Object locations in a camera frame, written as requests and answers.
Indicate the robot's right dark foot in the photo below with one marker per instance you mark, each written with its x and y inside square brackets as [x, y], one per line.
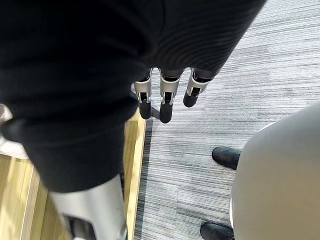
[225, 156]

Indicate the robot's dark foot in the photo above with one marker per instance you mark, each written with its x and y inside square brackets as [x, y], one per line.
[215, 232]
[225, 156]

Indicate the robot's right silver leg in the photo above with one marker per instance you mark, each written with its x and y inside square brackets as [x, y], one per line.
[275, 175]

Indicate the wide wooden shelf board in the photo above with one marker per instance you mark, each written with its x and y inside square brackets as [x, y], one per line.
[135, 150]

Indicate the robot's left dark foot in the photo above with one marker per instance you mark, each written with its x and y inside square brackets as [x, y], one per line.
[215, 232]

